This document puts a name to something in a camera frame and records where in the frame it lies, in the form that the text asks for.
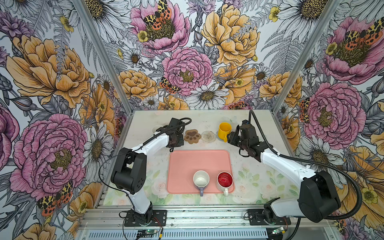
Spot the cork paw print coaster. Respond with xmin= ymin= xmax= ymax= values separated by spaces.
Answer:
xmin=184 ymin=129 xmax=202 ymax=144

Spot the yellow mug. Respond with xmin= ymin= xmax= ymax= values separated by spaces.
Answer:
xmin=218 ymin=123 xmax=232 ymax=143

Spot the white multicolour woven coaster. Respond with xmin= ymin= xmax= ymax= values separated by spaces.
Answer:
xmin=201 ymin=131 xmax=217 ymax=143

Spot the white mug red inside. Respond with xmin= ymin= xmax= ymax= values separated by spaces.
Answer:
xmin=216 ymin=172 xmax=234 ymax=197

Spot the white mug purple handle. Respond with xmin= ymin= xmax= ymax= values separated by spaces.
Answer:
xmin=193 ymin=171 xmax=210 ymax=197

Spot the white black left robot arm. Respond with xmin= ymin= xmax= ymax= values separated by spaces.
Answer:
xmin=111 ymin=118 xmax=192 ymax=227

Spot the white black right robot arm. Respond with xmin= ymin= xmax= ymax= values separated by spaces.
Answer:
xmin=226 ymin=121 xmax=341 ymax=223

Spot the pink rectangular tray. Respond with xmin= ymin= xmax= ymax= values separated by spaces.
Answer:
xmin=167 ymin=150 xmax=233 ymax=194

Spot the small green circuit board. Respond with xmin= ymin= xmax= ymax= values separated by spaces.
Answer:
xmin=136 ymin=229 xmax=164 ymax=240

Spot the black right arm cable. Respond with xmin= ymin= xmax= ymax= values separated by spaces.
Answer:
xmin=248 ymin=109 xmax=363 ymax=240

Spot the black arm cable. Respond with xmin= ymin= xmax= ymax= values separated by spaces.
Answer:
xmin=248 ymin=109 xmax=363 ymax=240
xmin=98 ymin=117 xmax=193 ymax=240

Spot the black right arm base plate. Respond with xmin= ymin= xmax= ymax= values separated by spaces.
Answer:
xmin=245 ymin=209 xmax=292 ymax=226

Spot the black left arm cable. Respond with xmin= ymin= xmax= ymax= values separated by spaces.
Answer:
xmin=98 ymin=117 xmax=193 ymax=240

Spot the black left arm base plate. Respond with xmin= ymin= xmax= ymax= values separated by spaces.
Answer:
xmin=123 ymin=210 xmax=167 ymax=227

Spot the white vented cable duct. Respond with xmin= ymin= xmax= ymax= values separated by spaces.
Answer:
xmin=83 ymin=228 xmax=268 ymax=240

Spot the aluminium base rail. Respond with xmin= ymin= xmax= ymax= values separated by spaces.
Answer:
xmin=74 ymin=203 xmax=337 ymax=230

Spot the aluminium corner post left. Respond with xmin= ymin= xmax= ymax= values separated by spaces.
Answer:
xmin=74 ymin=1 xmax=134 ymax=117

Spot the aluminium corner post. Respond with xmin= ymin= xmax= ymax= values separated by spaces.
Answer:
xmin=74 ymin=1 xmax=134 ymax=117
xmin=271 ymin=0 xmax=341 ymax=114

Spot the aluminium corner post right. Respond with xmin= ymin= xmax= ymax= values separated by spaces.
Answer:
xmin=271 ymin=0 xmax=341 ymax=114

